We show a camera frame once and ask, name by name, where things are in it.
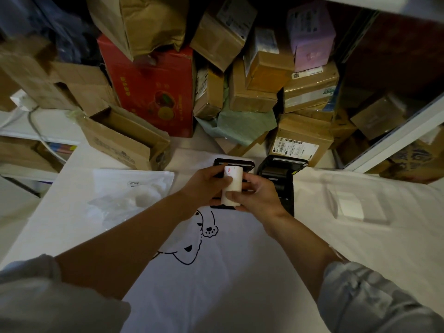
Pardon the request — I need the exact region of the open brown cardboard carton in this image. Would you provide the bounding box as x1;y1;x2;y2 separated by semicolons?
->
76;105;171;171

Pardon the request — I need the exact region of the grey long-sleeve shirt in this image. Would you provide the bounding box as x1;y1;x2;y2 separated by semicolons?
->
0;254;444;333

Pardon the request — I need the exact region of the white low shelf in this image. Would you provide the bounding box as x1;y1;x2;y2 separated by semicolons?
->
0;107;85;198

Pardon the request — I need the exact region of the pink carton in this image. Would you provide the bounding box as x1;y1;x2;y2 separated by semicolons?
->
287;0;336;73

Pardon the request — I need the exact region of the white dog print t-shirt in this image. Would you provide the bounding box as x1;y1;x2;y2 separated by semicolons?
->
120;148;444;333

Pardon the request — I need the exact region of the green plastic parcel bag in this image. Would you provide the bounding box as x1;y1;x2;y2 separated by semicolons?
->
195;78;278;147

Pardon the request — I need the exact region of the clear plastic bag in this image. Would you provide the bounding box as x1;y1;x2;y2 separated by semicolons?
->
86;169;175;232

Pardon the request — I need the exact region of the dark blue plastic bag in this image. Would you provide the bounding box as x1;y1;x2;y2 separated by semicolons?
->
0;0;102;64

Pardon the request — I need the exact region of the white metal shelf frame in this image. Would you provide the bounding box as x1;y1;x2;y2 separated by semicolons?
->
342;95;444;173

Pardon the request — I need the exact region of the brown paper bag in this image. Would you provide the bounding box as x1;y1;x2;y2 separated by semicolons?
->
85;0;189;62

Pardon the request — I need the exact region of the person's right hand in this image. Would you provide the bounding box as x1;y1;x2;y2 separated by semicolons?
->
225;171;290;236

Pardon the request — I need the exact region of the person's right forearm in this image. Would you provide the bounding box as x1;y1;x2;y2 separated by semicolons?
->
266;211;348;303

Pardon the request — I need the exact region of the dark printed cardboard carton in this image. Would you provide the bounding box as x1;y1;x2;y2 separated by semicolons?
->
366;125;444;185

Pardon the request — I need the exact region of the person's left forearm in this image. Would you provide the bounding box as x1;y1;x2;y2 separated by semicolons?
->
55;191;199;301

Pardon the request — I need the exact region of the white paper roll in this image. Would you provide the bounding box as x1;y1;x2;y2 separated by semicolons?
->
221;165;244;208

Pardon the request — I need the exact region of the red printed carton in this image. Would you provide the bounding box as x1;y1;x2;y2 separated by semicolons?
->
97;34;197;138

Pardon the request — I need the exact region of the grey cable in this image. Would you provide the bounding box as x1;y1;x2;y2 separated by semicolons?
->
27;107;68;165

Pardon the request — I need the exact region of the pile of brown cardboard boxes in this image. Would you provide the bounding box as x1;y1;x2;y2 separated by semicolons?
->
0;0;408;168

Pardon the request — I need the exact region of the small white paper pad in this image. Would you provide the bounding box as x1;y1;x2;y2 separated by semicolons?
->
337;197;365;221

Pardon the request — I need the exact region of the person's left hand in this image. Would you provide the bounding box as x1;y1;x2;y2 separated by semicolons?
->
179;164;234;213

